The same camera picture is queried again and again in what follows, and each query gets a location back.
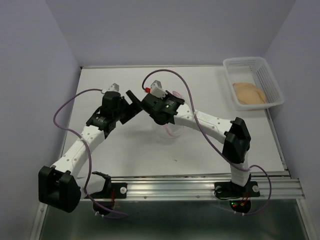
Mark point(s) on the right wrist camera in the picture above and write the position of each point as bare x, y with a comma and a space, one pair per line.
156, 89

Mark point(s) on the white mesh laundry bag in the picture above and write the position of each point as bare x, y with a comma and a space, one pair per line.
170, 131

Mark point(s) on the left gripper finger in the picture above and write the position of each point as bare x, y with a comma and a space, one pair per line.
135, 105
127, 115

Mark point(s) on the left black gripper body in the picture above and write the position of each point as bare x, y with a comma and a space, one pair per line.
117, 114

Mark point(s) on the white plastic basket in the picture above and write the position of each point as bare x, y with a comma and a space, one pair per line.
256, 72

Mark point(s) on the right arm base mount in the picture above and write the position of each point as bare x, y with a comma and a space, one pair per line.
229, 190

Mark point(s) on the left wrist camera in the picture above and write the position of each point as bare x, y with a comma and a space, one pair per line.
114, 88

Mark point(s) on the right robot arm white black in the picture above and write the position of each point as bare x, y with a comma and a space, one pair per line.
233, 134

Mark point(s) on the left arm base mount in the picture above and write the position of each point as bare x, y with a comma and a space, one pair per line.
101, 186

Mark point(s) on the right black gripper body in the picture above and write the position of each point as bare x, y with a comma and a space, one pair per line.
168, 95

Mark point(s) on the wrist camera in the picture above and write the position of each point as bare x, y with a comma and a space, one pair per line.
114, 88
156, 89

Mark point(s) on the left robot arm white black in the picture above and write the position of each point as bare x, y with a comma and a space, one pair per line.
58, 185

